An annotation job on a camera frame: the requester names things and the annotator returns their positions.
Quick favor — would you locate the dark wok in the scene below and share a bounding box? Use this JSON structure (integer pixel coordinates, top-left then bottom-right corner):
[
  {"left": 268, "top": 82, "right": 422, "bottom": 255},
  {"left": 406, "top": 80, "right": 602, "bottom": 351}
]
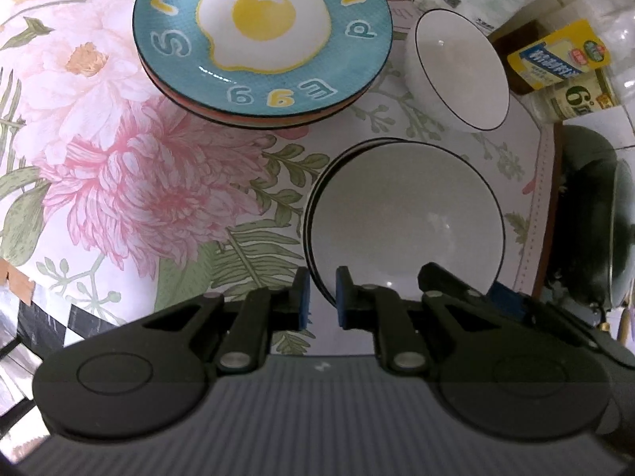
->
[{"left": 543, "top": 123, "right": 635, "bottom": 311}]

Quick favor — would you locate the oil bottle with yellow label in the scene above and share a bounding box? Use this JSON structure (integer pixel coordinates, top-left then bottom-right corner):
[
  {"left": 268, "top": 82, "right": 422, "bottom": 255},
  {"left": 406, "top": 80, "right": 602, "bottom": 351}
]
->
[{"left": 489, "top": 0, "right": 635, "bottom": 96}]

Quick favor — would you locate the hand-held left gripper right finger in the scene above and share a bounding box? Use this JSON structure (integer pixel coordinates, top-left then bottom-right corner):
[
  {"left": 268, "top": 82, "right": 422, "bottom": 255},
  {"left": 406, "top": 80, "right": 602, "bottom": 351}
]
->
[{"left": 336, "top": 262, "right": 495, "bottom": 374}]

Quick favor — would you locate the floral tablecloth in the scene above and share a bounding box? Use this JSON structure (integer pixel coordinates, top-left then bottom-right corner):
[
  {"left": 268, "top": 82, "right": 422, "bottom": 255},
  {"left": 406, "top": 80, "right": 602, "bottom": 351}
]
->
[{"left": 0, "top": 0, "right": 564, "bottom": 358}]

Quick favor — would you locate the white bowl with black rim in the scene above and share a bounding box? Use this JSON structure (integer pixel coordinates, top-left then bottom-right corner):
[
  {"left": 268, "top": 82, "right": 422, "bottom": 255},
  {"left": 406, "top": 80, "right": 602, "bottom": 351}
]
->
[
  {"left": 306, "top": 139, "right": 507, "bottom": 308},
  {"left": 404, "top": 8, "right": 511, "bottom": 134},
  {"left": 303, "top": 145, "right": 378, "bottom": 304}
]

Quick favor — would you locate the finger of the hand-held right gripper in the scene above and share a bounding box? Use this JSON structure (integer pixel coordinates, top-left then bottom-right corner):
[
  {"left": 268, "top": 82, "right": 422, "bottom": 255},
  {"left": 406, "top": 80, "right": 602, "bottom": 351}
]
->
[{"left": 491, "top": 282, "right": 635, "bottom": 374}]

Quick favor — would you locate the vinegar bottle with yellow cap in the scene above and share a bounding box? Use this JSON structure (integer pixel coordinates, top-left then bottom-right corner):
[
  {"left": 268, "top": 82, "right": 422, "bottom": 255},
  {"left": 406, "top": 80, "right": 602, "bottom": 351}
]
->
[{"left": 527, "top": 67, "right": 622, "bottom": 125}]

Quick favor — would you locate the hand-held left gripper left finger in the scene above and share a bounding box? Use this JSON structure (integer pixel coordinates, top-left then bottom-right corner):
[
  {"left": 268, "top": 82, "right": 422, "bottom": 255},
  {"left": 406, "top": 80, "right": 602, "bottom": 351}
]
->
[{"left": 143, "top": 267, "right": 312, "bottom": 374}]

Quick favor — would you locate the white rabbit carrot plate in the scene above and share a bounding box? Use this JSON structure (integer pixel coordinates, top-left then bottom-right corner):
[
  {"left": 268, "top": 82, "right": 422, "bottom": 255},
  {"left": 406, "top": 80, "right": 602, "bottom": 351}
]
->
[{"left": 140, "top": 54, "right": 379, "bottom": 131}]

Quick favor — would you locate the blue fried egg plate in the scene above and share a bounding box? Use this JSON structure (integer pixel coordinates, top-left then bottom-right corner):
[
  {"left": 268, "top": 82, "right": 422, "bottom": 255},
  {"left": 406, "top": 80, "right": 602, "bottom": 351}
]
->
[{"left": 132, "top": 0, "right": 394, "bottom": 116}]

